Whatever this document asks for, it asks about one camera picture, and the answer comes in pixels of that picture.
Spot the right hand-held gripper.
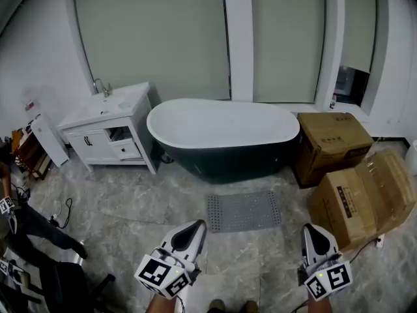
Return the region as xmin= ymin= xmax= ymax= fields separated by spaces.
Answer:
xmin=297 ymin=223 xmax=354 ymax=302

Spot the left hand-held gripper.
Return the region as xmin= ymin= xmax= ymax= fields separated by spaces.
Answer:
xmin=134 ymin=220 xmax=209 ymax=299

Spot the grey perforated bath mat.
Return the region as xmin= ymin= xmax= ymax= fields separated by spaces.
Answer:
xmin=205 ymin=190 xmax=283 ymax=233

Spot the person's left forearm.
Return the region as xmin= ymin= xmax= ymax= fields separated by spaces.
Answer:
xmin=143 ymin=292 xmax=184 ymax=313

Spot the person's right forearm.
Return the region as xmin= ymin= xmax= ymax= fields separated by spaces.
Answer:
xmin=308 ymin=297 xmax=337 ymax=313

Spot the large plastic wrapped cardboard box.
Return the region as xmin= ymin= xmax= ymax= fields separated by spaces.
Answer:
xmin=308 ymin=147 xmax=417 ymax=253

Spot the brown cardboard box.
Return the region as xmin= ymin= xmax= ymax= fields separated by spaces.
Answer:
xmin=295 ymin=112 xmax=375 ymax=189

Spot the dark green white bathtub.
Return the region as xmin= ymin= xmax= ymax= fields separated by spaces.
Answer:
xmin=146 ymin=98 xmax=301 ymax=185

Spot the black office chair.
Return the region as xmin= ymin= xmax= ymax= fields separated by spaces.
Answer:
xmin=19 ymin=261 xmax=117 ymax=313

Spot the white vanity cabinet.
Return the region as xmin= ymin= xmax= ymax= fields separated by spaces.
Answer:
xmin=57 ymin=82 xmax=158 ymax=175

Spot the white flat panel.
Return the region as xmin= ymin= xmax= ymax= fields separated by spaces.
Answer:
xmin=30 ymin=113 xmax=70 ymax=168

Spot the chrome faucet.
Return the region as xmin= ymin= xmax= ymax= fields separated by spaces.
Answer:
xmin=92 ymin=78 xmax=113 ymax=98

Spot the wooden rack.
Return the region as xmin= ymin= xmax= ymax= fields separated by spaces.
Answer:
xmin=10 ymin=128 xmax=52 ymax=181

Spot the wide grey roller blind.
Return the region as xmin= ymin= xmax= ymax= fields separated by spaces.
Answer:
xmin=72 ymin=0 xmax=231 ymax=101

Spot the medium grey roller blind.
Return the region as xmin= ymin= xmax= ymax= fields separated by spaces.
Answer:
xmin=250 ymin=0 xmax=327 ymax=104

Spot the white appliance with red label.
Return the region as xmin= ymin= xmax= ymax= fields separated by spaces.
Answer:
xmin=20 ymin=86 xmax=44 ymax=124

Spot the narrow grey roller blind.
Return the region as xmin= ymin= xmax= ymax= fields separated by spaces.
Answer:
xmin=338 ymin=0 xmax=377 ymax=75

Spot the black cable with white plug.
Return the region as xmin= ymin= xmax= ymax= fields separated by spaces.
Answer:
xmin=338 ymin=234 xmax=386 ymax=264

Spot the black cable with white adapter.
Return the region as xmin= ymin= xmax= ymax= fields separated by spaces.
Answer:
xmin=48 ymin=198 xmax=74 ymax=230

